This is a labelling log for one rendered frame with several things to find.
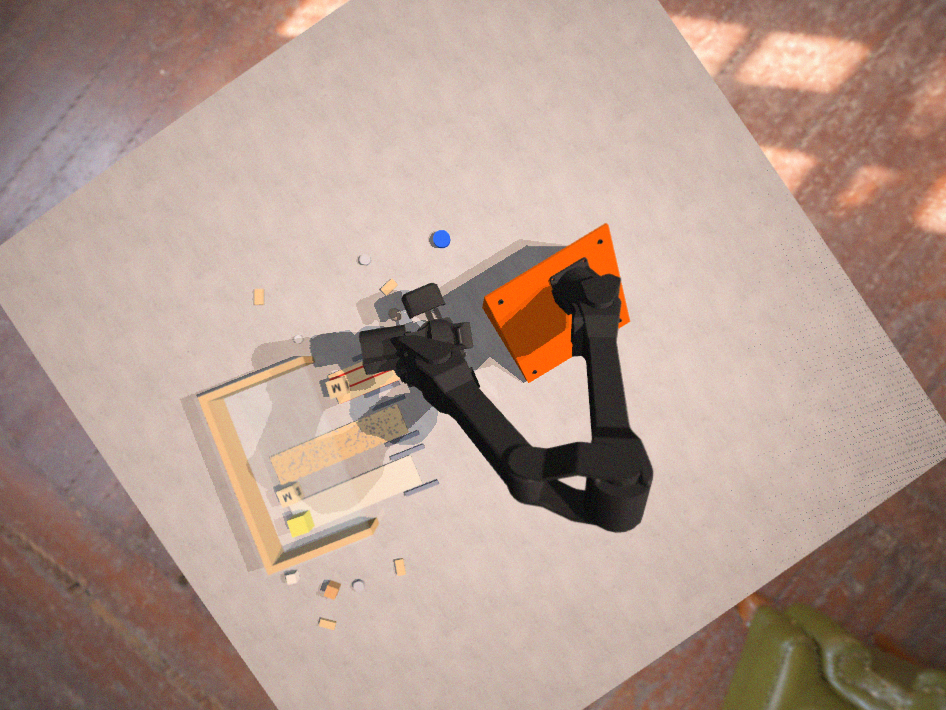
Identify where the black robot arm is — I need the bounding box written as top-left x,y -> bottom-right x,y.
359,257 -> 653,533

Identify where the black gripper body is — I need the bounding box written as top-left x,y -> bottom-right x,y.
401,283 -> 480,388

